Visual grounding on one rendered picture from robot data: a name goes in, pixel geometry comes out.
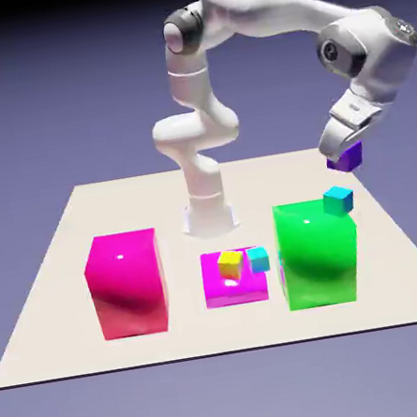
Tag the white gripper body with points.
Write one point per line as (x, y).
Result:
(333, 135)

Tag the small purple cube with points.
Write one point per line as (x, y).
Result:
(348, 159)

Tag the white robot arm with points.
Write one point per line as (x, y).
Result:
(188, 82)

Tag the small cyan cube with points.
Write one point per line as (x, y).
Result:
(259, 259)
(338, 201)

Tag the small yellow cube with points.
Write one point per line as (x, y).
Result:
(230, 263)

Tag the large green box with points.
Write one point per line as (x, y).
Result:
(319, 259)

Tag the large magenta box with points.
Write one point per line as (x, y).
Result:
(236, 289)

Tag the large pink box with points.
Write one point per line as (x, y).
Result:
(127, 282)

